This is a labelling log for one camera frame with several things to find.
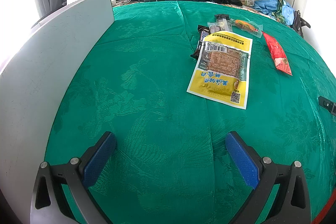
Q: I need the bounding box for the orange sausage packet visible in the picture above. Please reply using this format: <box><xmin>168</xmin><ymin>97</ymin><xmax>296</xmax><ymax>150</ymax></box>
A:
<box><xmin>231</xmin><ymin>19</ymin><xmax>263</xmax><ymax>38</ymax></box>

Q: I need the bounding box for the floral bed sheet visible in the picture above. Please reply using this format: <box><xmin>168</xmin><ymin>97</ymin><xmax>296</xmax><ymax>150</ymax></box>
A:
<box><xmin>112</xmin><ymin>0</ymin><xmax>292</xmax><ymax>28</ymax></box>

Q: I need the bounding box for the dark wooden chair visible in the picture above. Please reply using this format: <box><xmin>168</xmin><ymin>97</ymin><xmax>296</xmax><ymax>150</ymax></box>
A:
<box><xmin>291</xmin><ymin>10</ymin><xmax>311</xmax><ymax>38</ymax></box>

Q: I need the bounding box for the yellow windowed snack packet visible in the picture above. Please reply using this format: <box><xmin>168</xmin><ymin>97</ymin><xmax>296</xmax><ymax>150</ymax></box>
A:
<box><xmin>187</xmin><ymin>31</ymin><xmax>253</xmax><ymax>110</ymax></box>

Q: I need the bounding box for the long clear black-ended packet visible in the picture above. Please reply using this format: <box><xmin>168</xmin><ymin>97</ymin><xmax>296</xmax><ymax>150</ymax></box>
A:
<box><xmin>214</xmin><ymin>14</ymin><xmax>234</xmax><ymax>32</ymax></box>

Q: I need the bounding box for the red snack packet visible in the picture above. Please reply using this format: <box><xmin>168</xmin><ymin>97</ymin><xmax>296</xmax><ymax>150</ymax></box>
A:
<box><xmin>262</xmin><ymin>31</ymin><xmax>293</xmax><ymax>76</ymax></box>

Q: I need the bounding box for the green patterned cloth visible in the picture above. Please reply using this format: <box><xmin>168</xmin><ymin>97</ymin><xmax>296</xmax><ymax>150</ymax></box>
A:
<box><xmin>270</xmin><ymin>0</ymin><xmax>286</xmax><ymax>22</ymax></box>

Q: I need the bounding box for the small brown cake packet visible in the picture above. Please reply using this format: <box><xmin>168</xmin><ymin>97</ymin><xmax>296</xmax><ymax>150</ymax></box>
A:
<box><xmin>207</xmin><ymin>21</ymin><xmax>223</xmax><ymax>34</ymax></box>

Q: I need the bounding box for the bright window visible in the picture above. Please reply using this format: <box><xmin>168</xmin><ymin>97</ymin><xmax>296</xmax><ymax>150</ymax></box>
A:
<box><xmin>0</xmin><ymin>0</ymin><xmax>42</xmax><ymax>69</ymax></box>

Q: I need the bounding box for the dark brown chocolate bar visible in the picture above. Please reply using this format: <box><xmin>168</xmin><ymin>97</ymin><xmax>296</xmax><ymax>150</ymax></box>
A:
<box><xmin>190</xmin><ymin>25</ymin><xmax>210</xmax><ymax>59</ymax></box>

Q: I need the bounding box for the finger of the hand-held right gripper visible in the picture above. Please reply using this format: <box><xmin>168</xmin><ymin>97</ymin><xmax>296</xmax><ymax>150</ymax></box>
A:
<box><xmin>318</xmin><ymin>96</ymin><xmax>336</xmax><ymax>117</ymax></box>

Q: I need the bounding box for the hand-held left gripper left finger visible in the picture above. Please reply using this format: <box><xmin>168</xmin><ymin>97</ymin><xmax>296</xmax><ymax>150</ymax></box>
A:
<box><xmin>31</xmin><ymin>131</ymin><xmax>117</xmax><ymax>224</ymax></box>

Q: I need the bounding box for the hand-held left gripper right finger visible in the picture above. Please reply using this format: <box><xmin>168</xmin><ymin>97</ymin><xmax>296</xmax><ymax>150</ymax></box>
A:
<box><xmin>225</xmin><ymin>131</ymin><xmax>311</xmax><ymax>224</ymax></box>

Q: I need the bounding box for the blue cloth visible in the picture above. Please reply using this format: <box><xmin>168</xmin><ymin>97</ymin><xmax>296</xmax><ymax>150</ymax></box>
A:
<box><xmin>253</xmin><ymin>0</ymin><xmax>294</xmax><ymax>26</ymax></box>

